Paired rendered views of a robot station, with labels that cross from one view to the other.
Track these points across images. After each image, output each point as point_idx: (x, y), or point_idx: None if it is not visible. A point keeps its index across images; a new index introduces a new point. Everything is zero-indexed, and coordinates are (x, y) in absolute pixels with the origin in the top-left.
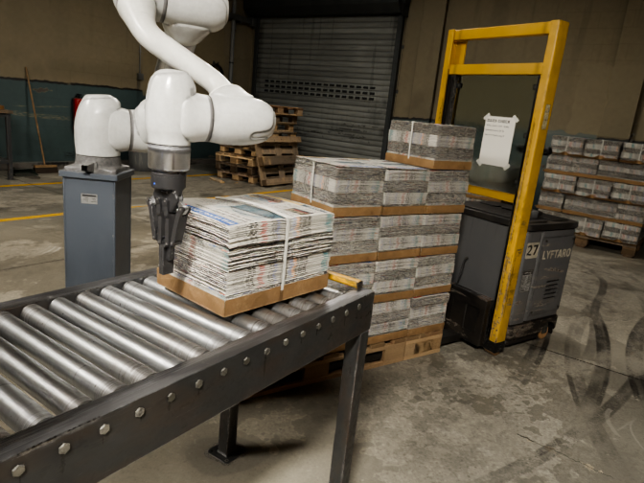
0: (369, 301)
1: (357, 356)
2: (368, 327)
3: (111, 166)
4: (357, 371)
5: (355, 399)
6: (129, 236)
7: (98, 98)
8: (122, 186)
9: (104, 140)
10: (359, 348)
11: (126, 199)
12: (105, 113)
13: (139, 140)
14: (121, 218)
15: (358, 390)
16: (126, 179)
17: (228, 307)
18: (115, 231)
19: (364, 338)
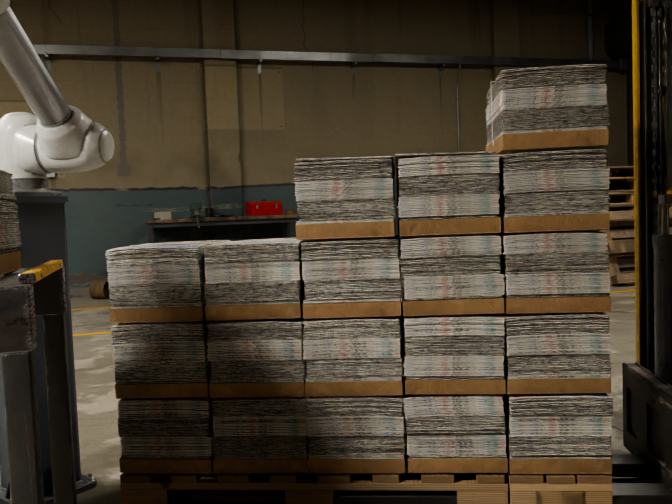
0: (12, 300)
1: (3, 394)
2: (24, 346)
3: (18, 188)
4: (11, 421)
5: (17, 472)
6: (66, 276)
7: (6, 116)
8: (35, 212)
9: (8, 160)
10: (4, 379)
11: (49, 230)
12: (8, 130)
13: (44, 156)
14: (34, 249)
15: (27, 459)
16: (47, 206)
17: None
18: None
19: (16, 365)
